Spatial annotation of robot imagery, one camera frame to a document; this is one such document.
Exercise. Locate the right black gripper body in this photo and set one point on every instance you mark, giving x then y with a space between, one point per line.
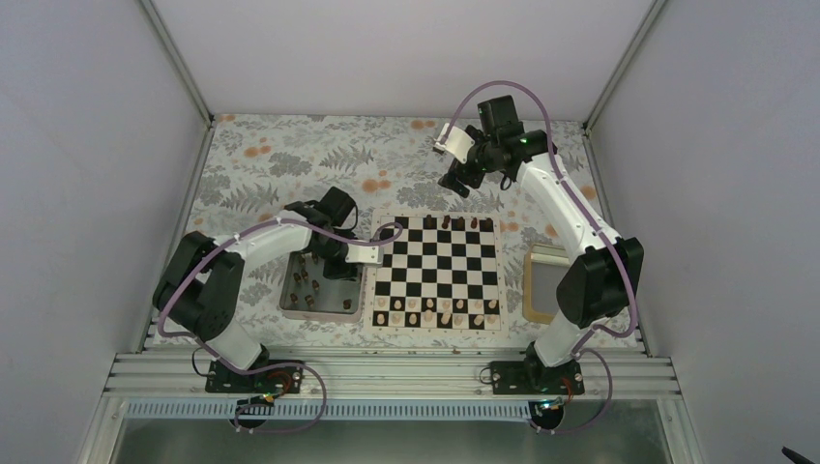
474 179

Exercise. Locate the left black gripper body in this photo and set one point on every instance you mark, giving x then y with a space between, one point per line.
330 271

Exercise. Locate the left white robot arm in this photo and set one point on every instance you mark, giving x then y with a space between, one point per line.
199 288

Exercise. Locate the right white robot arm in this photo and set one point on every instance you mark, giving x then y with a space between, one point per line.
597 294

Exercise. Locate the silver metal tray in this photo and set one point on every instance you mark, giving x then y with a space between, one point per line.
304 276

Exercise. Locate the black white chessboard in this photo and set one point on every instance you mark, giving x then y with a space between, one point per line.
426 272

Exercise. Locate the floral patterned table mat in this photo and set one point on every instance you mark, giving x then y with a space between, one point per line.
259 163

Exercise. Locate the gold rimmed metal tray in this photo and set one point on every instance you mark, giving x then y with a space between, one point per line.
544 267

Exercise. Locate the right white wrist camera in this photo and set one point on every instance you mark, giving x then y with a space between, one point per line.
454 141

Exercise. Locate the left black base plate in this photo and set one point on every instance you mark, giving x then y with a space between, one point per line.
285 378

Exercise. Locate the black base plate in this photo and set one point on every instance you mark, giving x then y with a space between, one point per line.
285 378
525 378

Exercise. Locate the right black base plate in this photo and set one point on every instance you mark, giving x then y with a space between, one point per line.
525 378

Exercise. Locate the aluminium rail frame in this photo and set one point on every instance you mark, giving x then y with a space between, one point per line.
432 375

